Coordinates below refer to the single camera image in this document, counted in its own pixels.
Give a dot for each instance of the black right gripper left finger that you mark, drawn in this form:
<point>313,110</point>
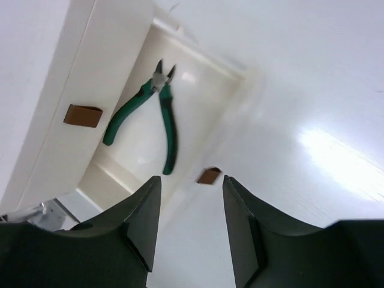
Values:
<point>116,248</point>

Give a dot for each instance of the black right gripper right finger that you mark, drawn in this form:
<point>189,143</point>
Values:
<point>270,248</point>

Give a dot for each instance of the white drawer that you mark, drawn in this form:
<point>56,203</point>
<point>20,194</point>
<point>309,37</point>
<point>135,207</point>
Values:
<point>202,89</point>

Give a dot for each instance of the white drawer cabinet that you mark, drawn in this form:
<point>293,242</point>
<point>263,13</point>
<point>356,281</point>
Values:
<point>64,65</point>

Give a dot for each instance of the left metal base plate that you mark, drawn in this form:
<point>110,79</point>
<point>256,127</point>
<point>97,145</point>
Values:
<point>50,216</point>

